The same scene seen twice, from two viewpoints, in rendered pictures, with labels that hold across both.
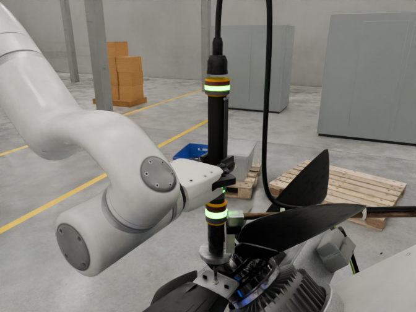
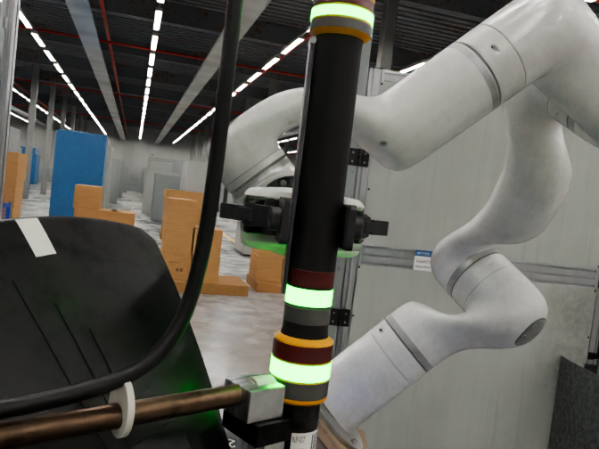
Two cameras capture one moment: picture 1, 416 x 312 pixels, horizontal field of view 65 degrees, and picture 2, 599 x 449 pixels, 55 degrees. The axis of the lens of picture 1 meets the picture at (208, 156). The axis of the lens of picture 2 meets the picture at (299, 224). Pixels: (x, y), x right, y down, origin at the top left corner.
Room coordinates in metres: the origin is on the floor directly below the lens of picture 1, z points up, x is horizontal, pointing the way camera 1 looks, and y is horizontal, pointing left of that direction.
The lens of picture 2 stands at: (0.89, -0.29, 1.49)
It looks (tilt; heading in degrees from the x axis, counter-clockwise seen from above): 3 degrees down; 140
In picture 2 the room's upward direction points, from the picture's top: 7 degrees clockwise
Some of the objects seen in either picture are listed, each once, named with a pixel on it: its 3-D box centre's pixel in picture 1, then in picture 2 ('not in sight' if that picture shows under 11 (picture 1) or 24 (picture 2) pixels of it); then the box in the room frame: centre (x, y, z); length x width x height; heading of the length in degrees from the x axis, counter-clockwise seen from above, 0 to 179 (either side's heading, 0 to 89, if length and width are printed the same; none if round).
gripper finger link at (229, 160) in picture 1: (229, 169); (266, 216); (0.56, -0.04, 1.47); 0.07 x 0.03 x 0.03; 147
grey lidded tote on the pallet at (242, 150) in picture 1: (235, 159); not in sight; (3.72, -0.33, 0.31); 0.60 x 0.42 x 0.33; 163
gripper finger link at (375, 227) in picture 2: not in sight; (344, 223); (0.55, 0.05, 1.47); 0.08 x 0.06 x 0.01; 26
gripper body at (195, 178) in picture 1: (182, 183); (297, 216); (0.50, 0.04, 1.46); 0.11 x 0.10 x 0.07; 147
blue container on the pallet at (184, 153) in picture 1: (195, 159); not in sight; (3.87, 0.15, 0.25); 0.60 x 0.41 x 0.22; 163
